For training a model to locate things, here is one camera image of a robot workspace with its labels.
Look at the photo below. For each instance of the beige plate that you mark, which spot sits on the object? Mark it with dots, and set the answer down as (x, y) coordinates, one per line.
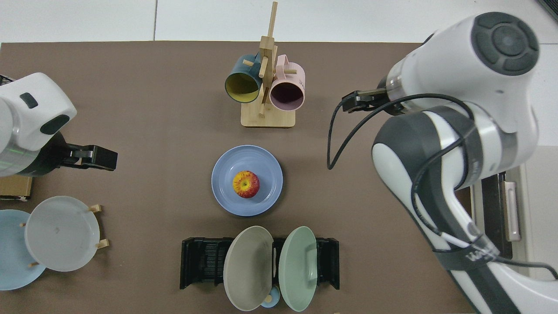
(246, 270)

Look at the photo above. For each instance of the black dish rack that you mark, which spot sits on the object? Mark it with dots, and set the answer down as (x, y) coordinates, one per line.
(200, 261)

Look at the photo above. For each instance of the pink cup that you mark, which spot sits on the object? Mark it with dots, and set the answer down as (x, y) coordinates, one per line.
(290, 76)

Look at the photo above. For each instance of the dark blue cup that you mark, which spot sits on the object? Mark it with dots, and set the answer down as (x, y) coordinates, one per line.
(239, 69)

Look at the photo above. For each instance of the pale green plate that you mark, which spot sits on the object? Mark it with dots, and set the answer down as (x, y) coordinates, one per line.
(296, 270)

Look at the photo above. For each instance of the wooden plate stand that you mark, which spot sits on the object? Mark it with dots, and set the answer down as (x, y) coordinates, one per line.
(102, 244)

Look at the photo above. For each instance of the brown table cloth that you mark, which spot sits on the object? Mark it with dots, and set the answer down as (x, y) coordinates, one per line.
(152, 109)

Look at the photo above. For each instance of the pale toaster oven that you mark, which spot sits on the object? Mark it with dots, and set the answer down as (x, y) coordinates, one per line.
(540, 196)

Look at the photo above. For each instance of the red yellow apple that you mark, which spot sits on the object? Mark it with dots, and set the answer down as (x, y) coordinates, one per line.
(246, 184)

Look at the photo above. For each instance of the small blue round thing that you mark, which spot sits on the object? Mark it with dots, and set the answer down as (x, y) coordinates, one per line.
(271, 301)

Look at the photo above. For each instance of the grey plate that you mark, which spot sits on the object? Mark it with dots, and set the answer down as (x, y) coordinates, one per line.
(61, 233)

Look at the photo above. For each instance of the light blue plate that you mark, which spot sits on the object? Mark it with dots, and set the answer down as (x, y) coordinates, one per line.
(13, 261)

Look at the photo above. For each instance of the wooden cup stand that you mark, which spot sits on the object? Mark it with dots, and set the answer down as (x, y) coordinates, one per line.
(270, 117)

